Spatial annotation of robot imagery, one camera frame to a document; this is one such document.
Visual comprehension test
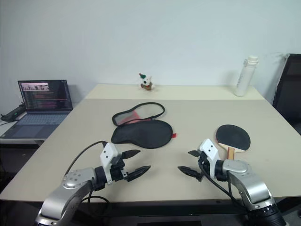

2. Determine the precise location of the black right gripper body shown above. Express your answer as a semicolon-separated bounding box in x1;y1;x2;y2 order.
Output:
197;151;210;182

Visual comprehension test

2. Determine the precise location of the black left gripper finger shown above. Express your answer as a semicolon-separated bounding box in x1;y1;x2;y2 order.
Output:
127;165;151;183
122;149;141;160

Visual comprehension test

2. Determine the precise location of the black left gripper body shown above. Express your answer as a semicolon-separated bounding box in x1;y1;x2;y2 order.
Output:
110;153;129;182

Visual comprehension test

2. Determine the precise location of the black red paddle case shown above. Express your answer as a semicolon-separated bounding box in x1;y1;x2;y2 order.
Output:
111;101;177;150

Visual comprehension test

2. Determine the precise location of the black rubber table tennis paddle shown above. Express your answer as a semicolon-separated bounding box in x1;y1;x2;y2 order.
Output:
215;124;251;161

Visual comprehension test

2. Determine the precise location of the white plush dog toy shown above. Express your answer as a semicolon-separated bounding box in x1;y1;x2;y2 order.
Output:
138;73;156;92

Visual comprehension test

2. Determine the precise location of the white water bottle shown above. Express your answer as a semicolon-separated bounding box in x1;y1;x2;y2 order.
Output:
233;55;260;97

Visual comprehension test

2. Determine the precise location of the grey open laptop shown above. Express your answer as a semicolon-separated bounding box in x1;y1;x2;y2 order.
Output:
0;79;74;139

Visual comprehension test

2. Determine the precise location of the black office chair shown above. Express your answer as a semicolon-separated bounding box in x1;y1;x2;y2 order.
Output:
272;53;301;137

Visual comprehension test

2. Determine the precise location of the black device beside laptop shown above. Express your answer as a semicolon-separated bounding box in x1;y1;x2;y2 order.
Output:
0;101;25;123

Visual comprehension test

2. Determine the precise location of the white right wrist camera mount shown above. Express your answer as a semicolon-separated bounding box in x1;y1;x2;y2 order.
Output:
199;138;220;179

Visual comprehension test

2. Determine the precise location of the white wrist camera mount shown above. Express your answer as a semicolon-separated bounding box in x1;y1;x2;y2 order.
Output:
199;138;220;179
99;142;119;185

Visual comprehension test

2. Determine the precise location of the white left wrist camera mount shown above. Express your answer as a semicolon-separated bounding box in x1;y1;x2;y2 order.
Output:
99;142;119;185

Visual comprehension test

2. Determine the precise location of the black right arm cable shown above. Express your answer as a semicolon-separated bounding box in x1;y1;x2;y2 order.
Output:
201;160;250;214

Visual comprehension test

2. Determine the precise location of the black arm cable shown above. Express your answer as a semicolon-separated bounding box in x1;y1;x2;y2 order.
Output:
201;160;250;214
64;140;110;205

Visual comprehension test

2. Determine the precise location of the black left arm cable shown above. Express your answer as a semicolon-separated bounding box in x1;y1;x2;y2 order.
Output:
64;140;110;205

